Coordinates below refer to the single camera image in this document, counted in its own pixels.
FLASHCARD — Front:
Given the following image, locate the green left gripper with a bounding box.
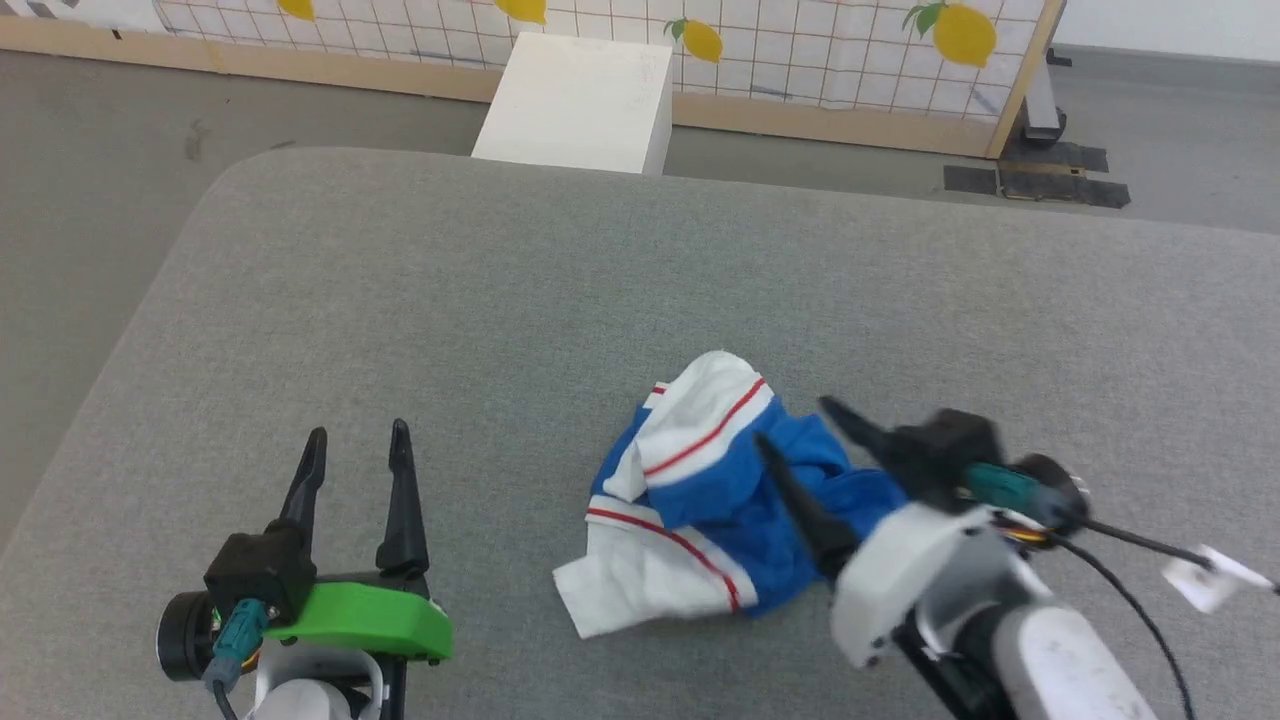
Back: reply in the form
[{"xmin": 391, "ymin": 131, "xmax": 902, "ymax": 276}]
[{"xmin": 250, "ymin": 420, "xmax": 454, "ymax": 720}]

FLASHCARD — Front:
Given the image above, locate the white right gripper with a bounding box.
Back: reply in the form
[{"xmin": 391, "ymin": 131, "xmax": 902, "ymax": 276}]
[{"xmin": 754, "ymin": 396, "xmax": 1022, "ymax": 670}]

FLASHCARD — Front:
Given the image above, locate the blue white red-striped t-shirt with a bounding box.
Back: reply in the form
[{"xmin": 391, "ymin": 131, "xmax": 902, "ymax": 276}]
[{"xmin": 553, "ymin": 350, "xmax": 909, "ymax": 640}]

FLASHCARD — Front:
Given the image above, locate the lemon-print grid partition panel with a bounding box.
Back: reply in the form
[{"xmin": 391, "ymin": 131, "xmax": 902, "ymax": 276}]
[{"xmin": 0, "ymin": 0, "xmax": 1064, "ymax": 160}]

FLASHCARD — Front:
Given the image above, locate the grey black panel foot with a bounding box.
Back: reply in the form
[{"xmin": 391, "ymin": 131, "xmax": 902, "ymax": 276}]
[{"xmin": 1021, "ymin": 55, "xmax": 1068, "ymax": 150}]

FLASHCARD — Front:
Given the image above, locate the white rectangular box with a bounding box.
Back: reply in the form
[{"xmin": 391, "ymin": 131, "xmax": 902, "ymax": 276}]
[{"xmin": 471, "ymin": 32, "xmax": 674, "ymax": 177}]

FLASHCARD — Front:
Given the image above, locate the teal-plug right camera cable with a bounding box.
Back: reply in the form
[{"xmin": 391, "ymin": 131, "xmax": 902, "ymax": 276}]
[{"xmin": 962, "ymin": 464, "xmax": 1280, "ymax": 595}]

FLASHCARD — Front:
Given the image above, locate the teal-plug camera cable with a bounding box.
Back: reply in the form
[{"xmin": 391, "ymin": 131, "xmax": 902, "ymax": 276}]
[
  {"xmin": 203, "ymin": 598, "xmax": 269, "ymax": 720},
  {"xmin": 962, "ymin": 464, "xmax": 1280, "ymax": 595}
]

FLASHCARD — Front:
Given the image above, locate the teal-plug left camera cable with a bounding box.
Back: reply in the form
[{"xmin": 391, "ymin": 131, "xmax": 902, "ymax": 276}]
[{"xmin": 203, "ymin": 598, "xmax": 269, "ymax": 720}]

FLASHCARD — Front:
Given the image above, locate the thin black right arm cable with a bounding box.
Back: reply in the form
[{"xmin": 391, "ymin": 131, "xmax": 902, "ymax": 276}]
[{"xmin": 1043, "ymin": 533, "xmax": 1198, "ymax": 720}]

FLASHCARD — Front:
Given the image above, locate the white paper cable tag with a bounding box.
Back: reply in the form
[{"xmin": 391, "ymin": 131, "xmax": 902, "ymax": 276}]
[{"xmin": 1160, "ymin": 545, "xmax": 1274, "ymax": 614}]

